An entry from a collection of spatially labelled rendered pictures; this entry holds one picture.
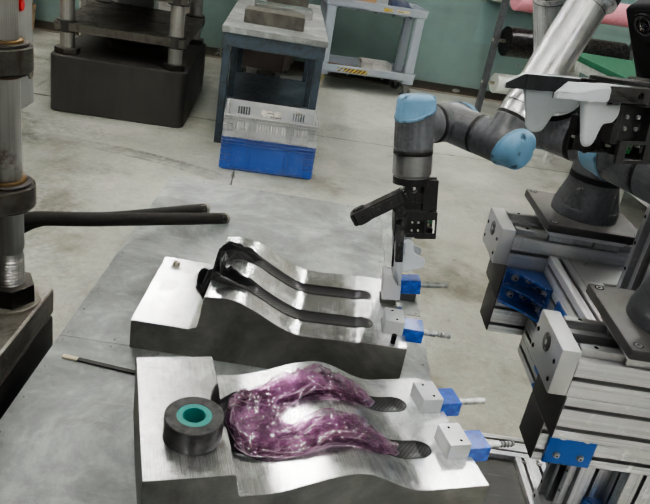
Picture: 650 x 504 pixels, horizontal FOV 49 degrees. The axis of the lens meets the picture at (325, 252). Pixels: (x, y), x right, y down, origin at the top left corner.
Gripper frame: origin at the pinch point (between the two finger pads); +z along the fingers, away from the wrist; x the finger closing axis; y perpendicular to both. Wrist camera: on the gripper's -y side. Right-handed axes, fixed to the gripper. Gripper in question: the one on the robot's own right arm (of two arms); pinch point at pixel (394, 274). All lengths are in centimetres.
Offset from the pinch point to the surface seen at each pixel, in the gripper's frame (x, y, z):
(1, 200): -15, -71, -16
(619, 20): 553, 239, -60
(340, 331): -14.4, -10.5, 6.5
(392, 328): -13.1, -0.9, 6.0
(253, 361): -16.5, -26.4, 12.1
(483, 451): -38.0, 12.1, 15.4
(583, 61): 417, 167, -27
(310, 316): -9.6, -16.3, 5.7
